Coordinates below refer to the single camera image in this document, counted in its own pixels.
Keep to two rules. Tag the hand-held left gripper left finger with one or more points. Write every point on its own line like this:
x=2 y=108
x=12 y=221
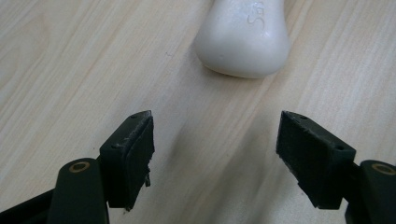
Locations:
x=127 y=158

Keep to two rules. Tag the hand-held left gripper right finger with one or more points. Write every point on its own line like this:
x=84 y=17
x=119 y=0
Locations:
x=314 y=161

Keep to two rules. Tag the white soap bar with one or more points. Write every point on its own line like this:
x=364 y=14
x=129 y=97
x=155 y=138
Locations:
x=243 y=40

